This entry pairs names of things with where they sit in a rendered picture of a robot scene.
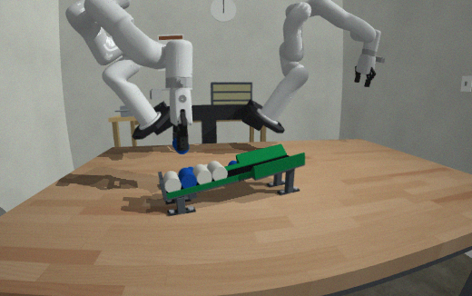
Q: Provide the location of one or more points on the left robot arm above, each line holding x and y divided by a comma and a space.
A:
296, 75

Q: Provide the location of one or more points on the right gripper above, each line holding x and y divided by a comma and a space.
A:
181, 106

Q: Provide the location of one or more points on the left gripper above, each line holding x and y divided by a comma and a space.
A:
365, 65

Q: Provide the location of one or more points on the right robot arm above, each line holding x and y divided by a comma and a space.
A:
127, 40

